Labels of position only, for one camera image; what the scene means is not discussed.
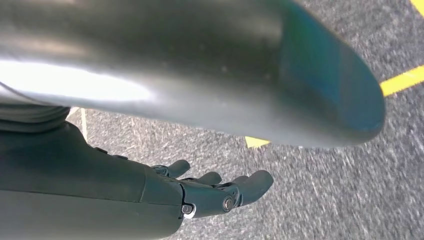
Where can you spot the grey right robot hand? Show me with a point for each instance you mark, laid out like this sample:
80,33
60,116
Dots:
82,185

